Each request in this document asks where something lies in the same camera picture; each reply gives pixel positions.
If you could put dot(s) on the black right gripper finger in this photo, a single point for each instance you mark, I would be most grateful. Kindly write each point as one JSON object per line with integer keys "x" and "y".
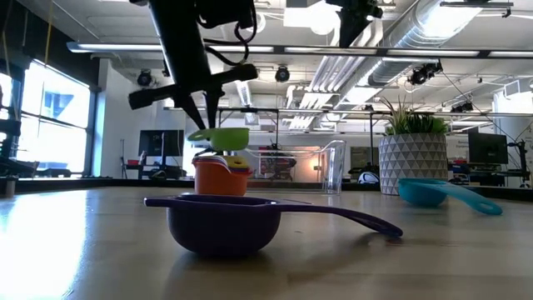
{"x": 193, "y": 110}
{"x": 214, "y": 108}

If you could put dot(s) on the green measuring cup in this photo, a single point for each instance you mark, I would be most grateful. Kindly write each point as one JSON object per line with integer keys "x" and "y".
{"x": 229, "y": 138}

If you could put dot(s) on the yellow measuring cup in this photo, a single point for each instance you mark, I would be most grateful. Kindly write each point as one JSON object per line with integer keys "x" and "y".
{"x": 238, "y": 162}

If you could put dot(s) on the orange measuring cup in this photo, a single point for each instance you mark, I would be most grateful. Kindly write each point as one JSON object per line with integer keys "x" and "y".
{"x": 218, "y": 181}

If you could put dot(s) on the purple measuring cup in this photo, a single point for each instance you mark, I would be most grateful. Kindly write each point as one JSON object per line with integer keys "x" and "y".
{"x": 225, "y": 229}

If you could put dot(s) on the teal measuring cup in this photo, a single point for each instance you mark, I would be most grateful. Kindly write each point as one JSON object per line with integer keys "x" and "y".
{"x": 420, "y": 191}

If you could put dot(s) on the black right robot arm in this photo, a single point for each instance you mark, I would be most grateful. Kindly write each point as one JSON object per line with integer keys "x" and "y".
{"x": 358, "y": 21}

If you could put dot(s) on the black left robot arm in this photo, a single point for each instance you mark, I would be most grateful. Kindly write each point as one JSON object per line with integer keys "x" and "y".
{"x": 16, "y": 168}

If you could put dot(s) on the clear plastic basket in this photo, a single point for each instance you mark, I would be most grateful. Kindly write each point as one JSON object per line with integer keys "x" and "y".
{"x": 333, "y": 166}

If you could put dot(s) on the black computer monitor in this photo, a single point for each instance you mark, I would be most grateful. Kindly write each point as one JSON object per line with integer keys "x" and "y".
{"x": 487, "y": 148}
{"x": 160, "y": 142}

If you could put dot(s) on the black overhead rig bar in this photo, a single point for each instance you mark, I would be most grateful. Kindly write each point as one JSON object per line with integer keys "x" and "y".
{"x": 333, "y": 51}

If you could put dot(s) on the plant in white geometric pot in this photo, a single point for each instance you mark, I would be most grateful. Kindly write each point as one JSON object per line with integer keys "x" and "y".
{"x": 412, "y": 162}

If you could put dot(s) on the black ceiling camera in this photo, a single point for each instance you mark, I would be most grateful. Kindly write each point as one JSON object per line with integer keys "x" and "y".
{"x": 282, "y": 73}
{"x": 144, "y": 78}

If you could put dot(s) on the black aluminium table frame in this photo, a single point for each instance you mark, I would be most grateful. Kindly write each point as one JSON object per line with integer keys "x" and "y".
{"x": 62, "y": 183}

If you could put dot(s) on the silver ventilation duct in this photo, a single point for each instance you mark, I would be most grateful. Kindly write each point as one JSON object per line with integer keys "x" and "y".
{"x": 412, "y": 41}

